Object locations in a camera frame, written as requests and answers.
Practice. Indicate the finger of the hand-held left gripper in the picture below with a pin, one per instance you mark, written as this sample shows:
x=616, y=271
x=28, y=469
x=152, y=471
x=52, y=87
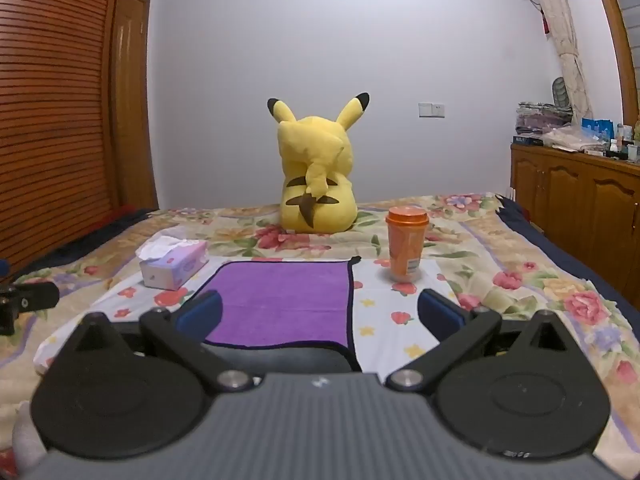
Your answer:
x=35, y=296
x=3, y=266

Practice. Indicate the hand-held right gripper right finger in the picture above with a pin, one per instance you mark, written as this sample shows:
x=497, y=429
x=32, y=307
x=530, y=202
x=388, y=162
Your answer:
x=440, y=310

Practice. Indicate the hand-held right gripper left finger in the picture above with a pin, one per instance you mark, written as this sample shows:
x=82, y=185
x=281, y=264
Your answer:
x=200, y=312

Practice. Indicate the purple towel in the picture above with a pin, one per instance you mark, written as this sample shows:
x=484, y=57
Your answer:
x=280, y=300

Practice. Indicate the pink tissue box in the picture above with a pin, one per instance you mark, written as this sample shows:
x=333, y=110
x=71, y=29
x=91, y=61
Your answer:
x=175, y=265

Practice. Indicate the white floral cloth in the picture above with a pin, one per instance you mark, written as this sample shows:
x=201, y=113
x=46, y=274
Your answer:
x=385, y=310

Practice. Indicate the orange lidded cup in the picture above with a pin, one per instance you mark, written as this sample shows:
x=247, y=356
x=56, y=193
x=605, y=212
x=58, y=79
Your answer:
x=406, y=250

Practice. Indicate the floral bedsheet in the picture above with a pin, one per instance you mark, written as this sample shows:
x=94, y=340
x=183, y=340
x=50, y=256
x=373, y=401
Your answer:
x=525, y=270

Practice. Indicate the wooden louvered wardrobe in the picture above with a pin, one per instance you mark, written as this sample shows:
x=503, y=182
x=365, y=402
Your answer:
x=50, y=110

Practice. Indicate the wooden cabinet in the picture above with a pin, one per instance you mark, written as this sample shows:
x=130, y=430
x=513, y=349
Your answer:
x=575, y=195

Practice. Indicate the dark flat box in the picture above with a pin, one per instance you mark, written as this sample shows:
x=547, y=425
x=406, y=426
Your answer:
x=526, y=141

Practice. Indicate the yellow plush toy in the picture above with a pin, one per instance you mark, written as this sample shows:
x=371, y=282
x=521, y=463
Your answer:
x=315, y=160

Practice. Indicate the wooden door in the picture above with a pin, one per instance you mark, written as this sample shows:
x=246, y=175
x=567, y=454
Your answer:
x=132, y=110

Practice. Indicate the pink bagged cloth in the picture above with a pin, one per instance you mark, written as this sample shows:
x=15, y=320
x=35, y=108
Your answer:
x=575, y=140

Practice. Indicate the stack of folded cloths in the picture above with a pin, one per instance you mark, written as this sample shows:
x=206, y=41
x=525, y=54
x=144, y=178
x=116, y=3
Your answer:
x=542, y=117

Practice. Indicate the blue box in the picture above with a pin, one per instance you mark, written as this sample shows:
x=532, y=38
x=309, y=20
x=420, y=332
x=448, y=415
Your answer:
x=597, y=129

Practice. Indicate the group of small bottles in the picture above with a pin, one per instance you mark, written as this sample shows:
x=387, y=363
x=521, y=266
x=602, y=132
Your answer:
x=625, y=145

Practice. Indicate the dark hand fan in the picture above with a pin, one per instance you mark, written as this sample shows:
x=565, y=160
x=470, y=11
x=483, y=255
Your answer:
x=560, y=91

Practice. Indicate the red hanging ornament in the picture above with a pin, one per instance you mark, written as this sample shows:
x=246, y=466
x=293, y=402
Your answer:
x=546, y=24

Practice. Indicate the beige curtain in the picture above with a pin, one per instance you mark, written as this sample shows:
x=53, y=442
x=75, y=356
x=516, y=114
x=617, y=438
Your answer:
x=560, y=20

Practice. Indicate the white wall switch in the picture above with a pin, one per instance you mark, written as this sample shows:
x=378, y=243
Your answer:
x=431, y=110

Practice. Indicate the wooden window frame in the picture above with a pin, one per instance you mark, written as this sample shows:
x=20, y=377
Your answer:
x=617, y=35

